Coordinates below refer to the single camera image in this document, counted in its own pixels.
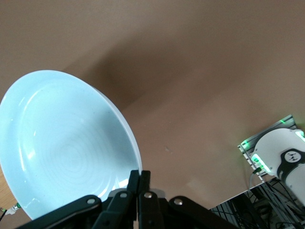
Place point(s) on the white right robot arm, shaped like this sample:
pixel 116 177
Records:
pixel 274 148

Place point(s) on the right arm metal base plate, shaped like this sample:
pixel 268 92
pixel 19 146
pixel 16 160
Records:
pixel 286 119

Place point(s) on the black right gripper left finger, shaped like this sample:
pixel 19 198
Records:
pixel 119 205

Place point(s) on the light blue round plate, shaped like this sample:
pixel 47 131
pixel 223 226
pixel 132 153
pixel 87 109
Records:
pixel 59 143

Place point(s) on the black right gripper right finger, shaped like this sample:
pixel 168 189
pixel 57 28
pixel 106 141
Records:
pixel 152 210

